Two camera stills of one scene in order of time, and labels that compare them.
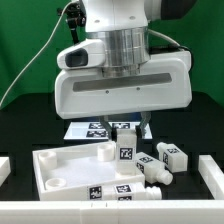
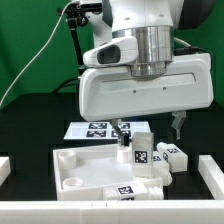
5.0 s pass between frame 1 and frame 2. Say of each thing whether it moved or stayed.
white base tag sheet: stayed
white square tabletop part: moved
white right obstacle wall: stayed
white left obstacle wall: stayed
